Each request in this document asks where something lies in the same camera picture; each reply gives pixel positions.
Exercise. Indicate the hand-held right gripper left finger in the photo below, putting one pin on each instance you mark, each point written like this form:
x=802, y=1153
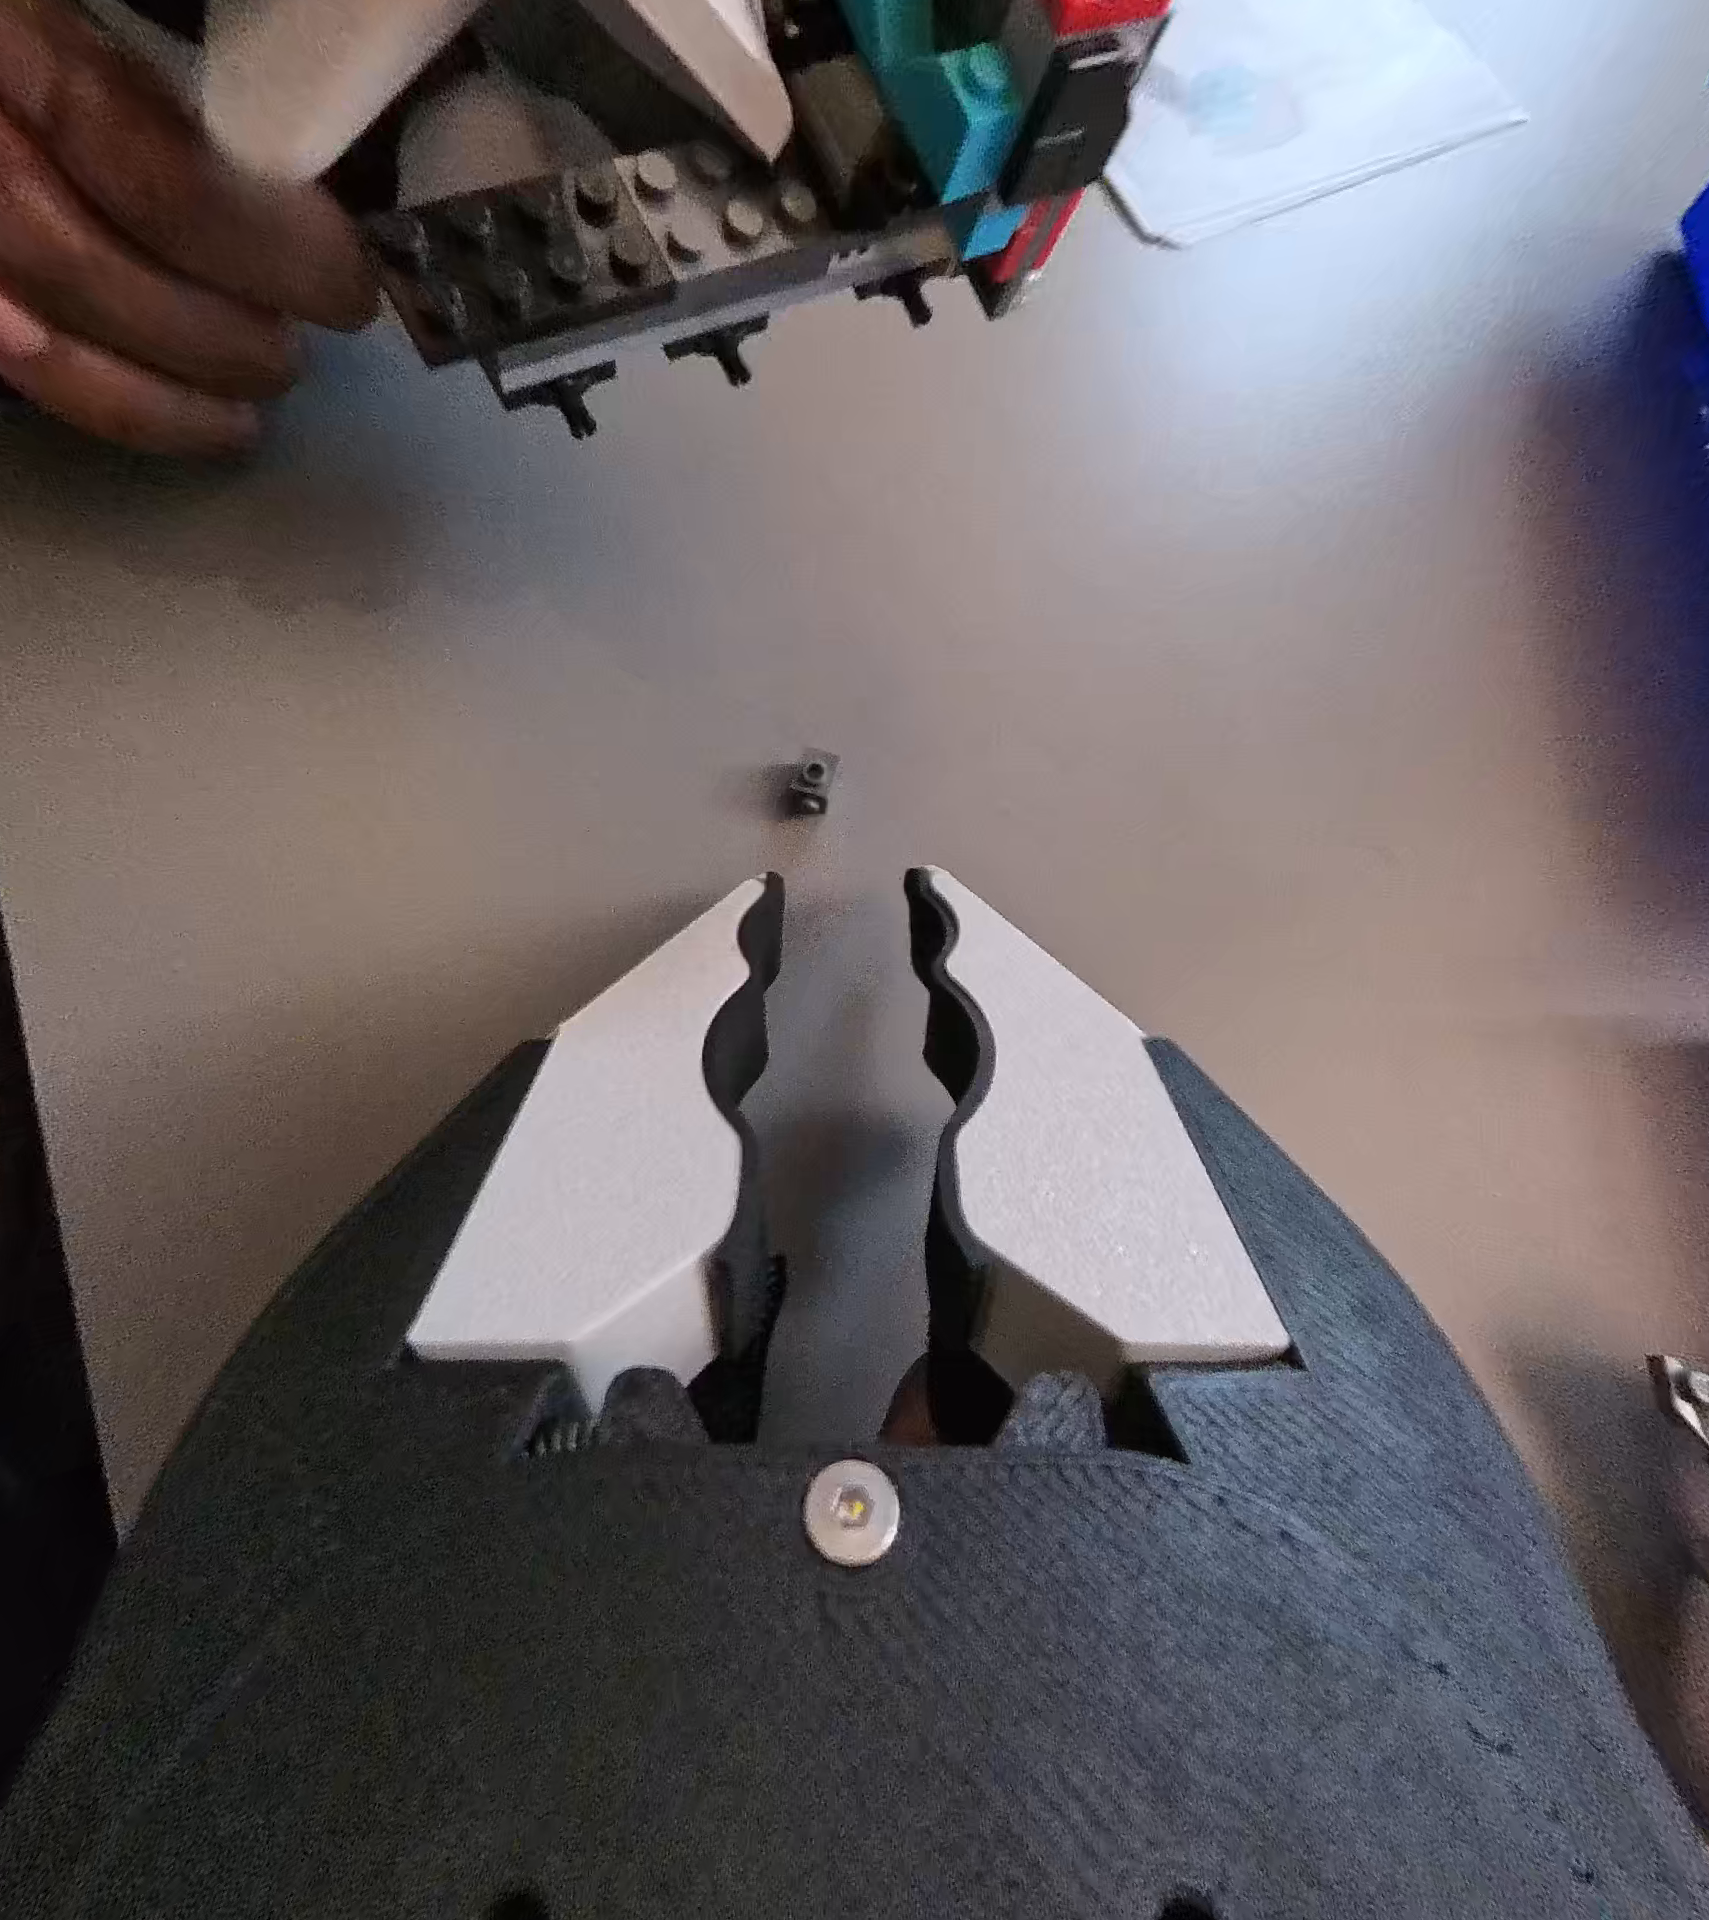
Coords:
x=599, y=1199

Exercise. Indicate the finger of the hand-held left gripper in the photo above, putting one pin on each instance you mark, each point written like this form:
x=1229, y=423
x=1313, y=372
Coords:
x=712, y=60

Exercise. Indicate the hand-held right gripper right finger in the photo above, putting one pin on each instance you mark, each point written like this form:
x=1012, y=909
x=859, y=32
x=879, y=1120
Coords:
x=1108, y=1199

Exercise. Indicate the toy brick model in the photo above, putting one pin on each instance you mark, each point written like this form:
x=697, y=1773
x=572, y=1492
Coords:
x=734, y=209

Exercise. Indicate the small grey brick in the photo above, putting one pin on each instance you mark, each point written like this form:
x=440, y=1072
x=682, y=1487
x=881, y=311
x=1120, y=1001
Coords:
x=806, y=782

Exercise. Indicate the person's left hand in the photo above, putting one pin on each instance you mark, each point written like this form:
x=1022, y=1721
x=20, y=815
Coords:
x=88, y=223

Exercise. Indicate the building instruction booklet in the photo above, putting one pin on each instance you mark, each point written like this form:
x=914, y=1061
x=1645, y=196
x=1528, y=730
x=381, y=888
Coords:
x=1316, y=103

